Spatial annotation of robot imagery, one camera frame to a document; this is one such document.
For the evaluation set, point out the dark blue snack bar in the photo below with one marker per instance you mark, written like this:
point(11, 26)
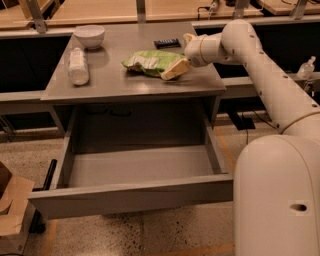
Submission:
point(167, 43)

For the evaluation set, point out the white ceramic bowl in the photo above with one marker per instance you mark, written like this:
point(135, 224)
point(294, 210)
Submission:
point(90, 36)

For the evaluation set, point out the grey open top drawer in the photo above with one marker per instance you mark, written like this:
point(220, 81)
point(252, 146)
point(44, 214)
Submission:
point(118, 173)

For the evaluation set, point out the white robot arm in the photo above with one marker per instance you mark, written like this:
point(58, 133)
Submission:
point(276, 186)

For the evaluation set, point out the brown cardboard box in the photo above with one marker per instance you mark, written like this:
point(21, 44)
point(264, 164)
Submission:
point(15, 211)

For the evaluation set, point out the clear sanitizer pump bottle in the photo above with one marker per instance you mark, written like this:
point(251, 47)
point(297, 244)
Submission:
point(306, 69)

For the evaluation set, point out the green rice chip bag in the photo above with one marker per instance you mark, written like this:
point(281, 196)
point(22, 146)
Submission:
point(151, 62)

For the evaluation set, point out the black desk leg bar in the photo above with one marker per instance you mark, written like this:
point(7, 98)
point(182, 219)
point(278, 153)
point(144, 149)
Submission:
point(38, 225)

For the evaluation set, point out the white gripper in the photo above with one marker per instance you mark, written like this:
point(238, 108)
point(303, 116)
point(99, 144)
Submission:
point(193, 50)

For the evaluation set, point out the grey metal rail shelf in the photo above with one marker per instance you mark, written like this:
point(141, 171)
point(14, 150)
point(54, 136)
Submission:
point(242, 87)

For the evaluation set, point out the grey cabinet desk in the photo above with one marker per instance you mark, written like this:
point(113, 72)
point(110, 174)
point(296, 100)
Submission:
point(117, 100)

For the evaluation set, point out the white plastic bottle lying down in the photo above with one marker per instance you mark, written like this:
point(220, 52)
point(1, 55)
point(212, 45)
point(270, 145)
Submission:
point(78, 71)

